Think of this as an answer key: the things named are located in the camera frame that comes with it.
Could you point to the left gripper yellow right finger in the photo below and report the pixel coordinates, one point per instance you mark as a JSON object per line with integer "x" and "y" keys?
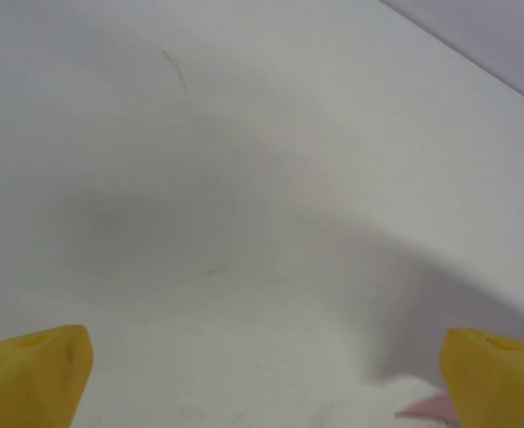
{"x": 493, "y": 383}

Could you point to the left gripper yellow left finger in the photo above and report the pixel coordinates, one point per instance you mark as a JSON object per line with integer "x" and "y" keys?
{"x": 30, "y": 379}

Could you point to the pink cloth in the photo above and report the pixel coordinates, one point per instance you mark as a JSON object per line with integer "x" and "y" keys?
{"x": 436, "y": 406}

